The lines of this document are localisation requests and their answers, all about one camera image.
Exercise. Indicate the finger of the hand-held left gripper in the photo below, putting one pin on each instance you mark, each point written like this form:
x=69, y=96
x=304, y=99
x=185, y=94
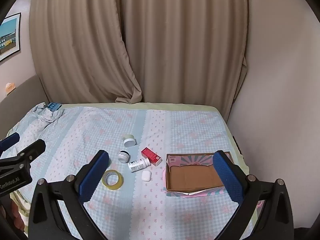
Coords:
x=30, y=151
x=10, y=140

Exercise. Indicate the pale green fitted sheet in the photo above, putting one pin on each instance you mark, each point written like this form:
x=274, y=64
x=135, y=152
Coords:
x=175, y=106

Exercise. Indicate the white jar with dark lid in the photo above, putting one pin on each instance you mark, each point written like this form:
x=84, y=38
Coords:
x=123, y=157

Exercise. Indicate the beige curtain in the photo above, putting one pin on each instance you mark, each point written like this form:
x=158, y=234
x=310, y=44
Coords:
x=80, y=42
x=187, y=42

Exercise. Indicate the small red carton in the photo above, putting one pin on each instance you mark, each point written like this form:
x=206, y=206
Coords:
x=151, y=156

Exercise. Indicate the white pill bottle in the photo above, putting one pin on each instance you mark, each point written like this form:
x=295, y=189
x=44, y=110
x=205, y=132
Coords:
x=137, y=165

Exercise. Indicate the cardboard box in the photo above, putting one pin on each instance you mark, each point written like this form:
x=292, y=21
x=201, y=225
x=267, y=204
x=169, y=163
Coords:
x=192, y=177

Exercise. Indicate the white earbud case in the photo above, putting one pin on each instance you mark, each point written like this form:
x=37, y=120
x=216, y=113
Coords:
x=146, y=175

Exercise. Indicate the green jar with white lid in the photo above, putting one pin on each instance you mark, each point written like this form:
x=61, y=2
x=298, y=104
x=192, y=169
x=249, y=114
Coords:
x=129, y=141

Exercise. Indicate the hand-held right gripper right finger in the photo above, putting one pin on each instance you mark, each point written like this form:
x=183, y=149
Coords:
x=228, y=177

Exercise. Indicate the roll of yellow clear tape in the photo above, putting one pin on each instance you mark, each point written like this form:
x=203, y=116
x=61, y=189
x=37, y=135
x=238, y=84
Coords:
x=112, y=180

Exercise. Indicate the framed wall poster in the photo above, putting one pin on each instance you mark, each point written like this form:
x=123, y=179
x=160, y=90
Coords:
x=8, y=37

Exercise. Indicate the orange wall sticker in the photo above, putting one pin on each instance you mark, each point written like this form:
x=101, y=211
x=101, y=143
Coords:
x=10, y=87

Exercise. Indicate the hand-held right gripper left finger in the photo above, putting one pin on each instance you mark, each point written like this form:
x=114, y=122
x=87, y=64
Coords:
x=96, y=175

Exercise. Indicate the crumpled blue checked blanket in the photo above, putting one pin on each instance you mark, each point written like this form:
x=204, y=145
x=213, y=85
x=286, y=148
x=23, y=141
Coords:
x=40, y=120

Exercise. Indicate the beige padded headboard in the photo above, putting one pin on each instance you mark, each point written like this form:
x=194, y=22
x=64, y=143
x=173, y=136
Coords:
x=22, y=92

